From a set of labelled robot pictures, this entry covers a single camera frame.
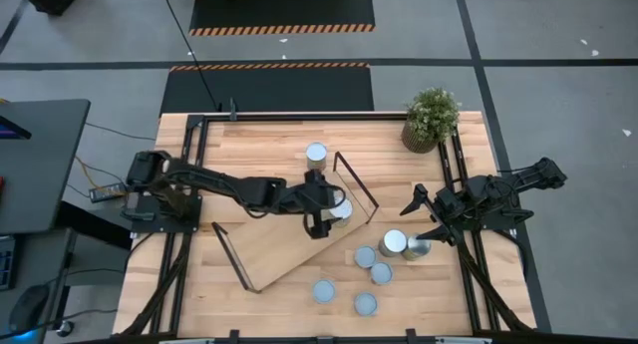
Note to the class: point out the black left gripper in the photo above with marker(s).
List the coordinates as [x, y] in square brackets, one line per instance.
[315, 199]

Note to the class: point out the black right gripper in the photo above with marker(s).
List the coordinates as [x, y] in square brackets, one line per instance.
[448, 207]

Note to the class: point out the carrots tin can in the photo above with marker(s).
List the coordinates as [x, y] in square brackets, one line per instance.
[343, 212]

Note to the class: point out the tall tin can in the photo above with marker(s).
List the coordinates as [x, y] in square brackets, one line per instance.
[419, 247]

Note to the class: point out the mixed vegetables tin can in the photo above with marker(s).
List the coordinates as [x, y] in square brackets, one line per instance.
[394, 240]

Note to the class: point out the peas tin can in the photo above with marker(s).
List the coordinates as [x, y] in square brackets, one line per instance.
[316, 152]

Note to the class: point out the tomato print short tin can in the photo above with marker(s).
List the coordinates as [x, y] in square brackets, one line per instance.
[381, 273]

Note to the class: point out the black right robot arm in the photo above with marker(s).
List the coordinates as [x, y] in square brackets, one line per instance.
[538, 175]

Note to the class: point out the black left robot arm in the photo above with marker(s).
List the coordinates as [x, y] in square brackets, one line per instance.
[259, 190]

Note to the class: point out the wooden shelf black metal ends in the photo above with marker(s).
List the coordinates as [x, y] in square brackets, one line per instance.
[279, 249]

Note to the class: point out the potted plant ribbed pot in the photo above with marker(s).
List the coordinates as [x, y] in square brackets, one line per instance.
[431, 114]

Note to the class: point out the black hazard-striped floor mat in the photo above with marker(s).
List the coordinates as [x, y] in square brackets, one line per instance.
[269, 90]
[281, 7]

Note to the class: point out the black power strip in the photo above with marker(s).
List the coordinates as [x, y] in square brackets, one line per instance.
[107, 192]

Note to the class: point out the dark desk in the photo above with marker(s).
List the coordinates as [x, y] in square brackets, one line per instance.
[45, 174]

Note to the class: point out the desk caster wheel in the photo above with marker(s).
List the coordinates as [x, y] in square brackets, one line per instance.
[65, 328]

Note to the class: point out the grey desk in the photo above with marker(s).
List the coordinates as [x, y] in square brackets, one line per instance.
[37, 254]

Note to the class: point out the black computer mouse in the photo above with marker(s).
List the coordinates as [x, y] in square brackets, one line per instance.
[29, 309]

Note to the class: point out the black keyboard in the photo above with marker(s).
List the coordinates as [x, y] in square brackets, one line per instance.
[6, 264]

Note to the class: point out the monitor screen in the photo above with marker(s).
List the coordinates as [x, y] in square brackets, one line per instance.
[10, 129]

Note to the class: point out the black metal rig frame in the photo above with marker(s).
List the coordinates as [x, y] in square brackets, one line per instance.
[299, 117]

